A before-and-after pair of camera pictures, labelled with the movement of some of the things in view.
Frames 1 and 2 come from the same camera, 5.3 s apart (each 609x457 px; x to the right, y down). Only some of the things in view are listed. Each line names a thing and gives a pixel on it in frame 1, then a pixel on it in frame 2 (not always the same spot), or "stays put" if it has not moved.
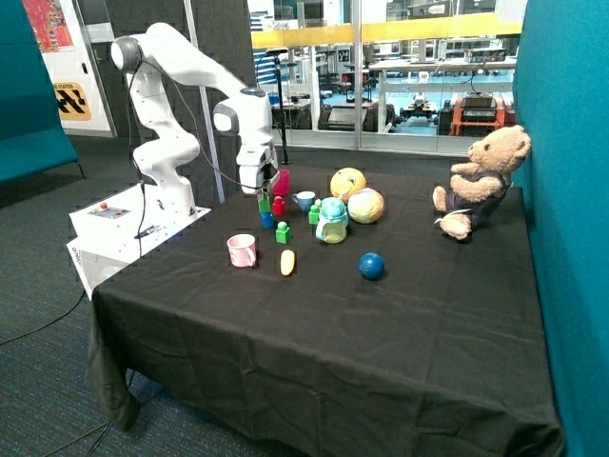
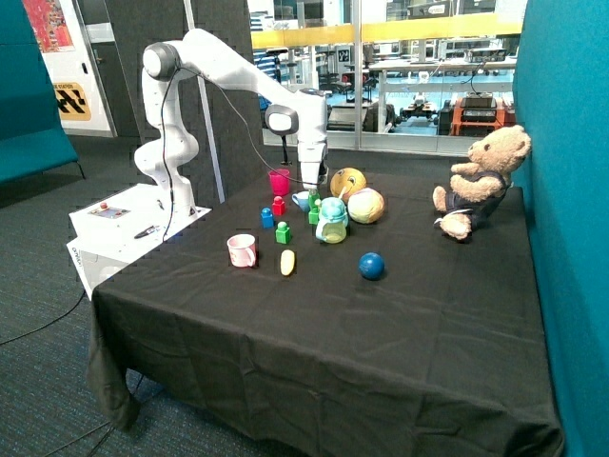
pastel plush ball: x=365 y=206 stays put
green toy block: x=265 y=203 -> x=311 y=201
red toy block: x=279 y=207 stays put
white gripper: x=258 y=165 -> x=310 y=153
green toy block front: x=283 y=233 stays put
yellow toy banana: x=287 y=262 stays put
